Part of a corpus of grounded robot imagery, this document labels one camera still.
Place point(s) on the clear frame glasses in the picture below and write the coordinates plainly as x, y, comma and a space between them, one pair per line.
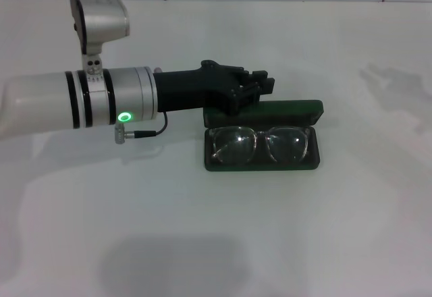
233, 141

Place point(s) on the green glasses case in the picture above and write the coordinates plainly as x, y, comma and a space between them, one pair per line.
287, 111

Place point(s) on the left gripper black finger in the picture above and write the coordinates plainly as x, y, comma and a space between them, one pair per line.
263, 82
246, 98

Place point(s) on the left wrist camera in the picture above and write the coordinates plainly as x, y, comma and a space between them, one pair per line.
101, 20

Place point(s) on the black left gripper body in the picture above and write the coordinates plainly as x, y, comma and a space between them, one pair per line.
195, 87

